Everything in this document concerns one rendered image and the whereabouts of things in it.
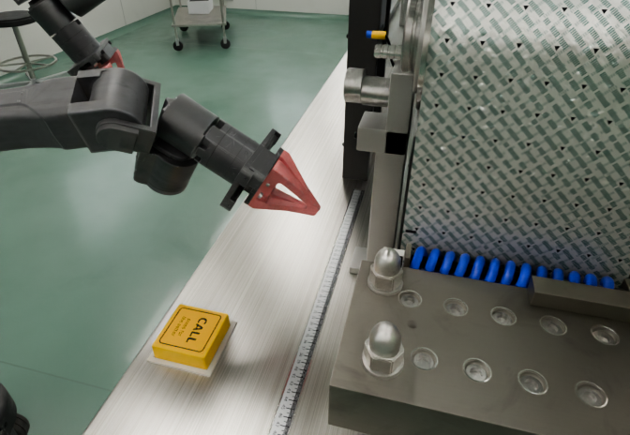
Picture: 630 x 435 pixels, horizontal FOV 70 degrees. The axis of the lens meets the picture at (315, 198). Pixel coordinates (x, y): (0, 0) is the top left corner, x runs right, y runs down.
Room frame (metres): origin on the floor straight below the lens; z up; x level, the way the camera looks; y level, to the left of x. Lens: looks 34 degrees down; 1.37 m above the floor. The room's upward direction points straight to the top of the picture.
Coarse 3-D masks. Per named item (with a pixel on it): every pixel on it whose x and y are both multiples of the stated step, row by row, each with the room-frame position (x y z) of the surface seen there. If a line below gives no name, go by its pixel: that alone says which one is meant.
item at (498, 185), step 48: (432, 144) 0.40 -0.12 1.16; (480, 144) 0.39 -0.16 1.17; (528, 144) 0.38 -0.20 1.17; (576, 144) 0.37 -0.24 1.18; (624, 144) 0.36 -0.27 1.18; (432, 192) 0.40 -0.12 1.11; (480, 192) 0.38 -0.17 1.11; (528, 192) 0.37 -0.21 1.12; (576, 192) 0.36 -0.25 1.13; (624, 192) 0.35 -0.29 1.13; (432, 240) 0.39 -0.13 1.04; (480, 240) 0.38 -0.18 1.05; (528, 240) 0.37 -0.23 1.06; (576, 240) 0.36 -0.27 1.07; (624, 240) 0.35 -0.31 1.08
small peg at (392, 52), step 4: (376, 44) 0.46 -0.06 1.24; (380, 44) 0.46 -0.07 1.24; (384, 44) 0.46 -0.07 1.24; (388, 44) 0.46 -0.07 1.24; (376, 48) 0.46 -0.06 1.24; (380, 48) 0.46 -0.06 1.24; (384, 48) 0.46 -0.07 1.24; (388, 48) 0.46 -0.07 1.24; (392, 48) 0.45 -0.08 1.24; (396, 48) 0.45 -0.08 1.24; (400, 48) 0.45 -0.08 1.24; (376, 52) 0.46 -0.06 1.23; (380, 52) 0.46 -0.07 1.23; (384, 52) 0.45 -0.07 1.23; (388, 52) 0.45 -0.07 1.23; (392, 52) 0.45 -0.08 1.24; (396, 52) 0.45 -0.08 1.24; (400, 52) 0.45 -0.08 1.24; (376, 56) 0.46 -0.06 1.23; (380, 56) 0.46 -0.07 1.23; (384, 56) 0.45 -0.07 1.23; (388, 56) 0.45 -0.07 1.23; (392, 56) 0.45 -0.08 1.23; (396, 56) 0.45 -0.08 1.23; (400, 56) 0.45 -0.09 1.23
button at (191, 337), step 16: (176, 320) 0.38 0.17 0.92; (192, 320) 0.38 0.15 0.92; (208, 320) 0.38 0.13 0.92; (224, 320) 0.38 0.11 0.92; (160, 336) 0.36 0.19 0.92; (176, 336) 0.36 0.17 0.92; (192, 336) 0.36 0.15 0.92; (208, 336) 0.36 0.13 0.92; (224, 336) 0.37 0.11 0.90; (160, 352) 0.34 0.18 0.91; (176, 352) 0.33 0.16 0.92; (192, 352) 0.33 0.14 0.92; (208, 352) 0.34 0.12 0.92
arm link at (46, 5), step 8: (32, 0) 0.82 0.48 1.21; (40, 0) 0.81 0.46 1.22; (48, 0) 0.81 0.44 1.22; (56, 0) 0.82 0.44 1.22; (32, 8) 0.80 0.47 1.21; (40, 8) 0.80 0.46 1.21; (48, 8) 0.80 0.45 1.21; (56, 8) 0.81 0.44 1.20; (64, 8) 0.82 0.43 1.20; (32, 16) 0.80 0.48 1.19; (40, 16) 0.80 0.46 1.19; (48, 16) 0.80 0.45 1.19; (56, 16) 0.80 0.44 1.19; (64, 16) 0.81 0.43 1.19; (72, 16) 0.83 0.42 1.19; (40, 24) 0.80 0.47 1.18; (48, 24) 0.80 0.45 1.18; (56, 24) 0.80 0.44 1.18; (64, 24) 0.81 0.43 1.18; (48, 32) 0.81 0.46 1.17; (56, 32) 0.81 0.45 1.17
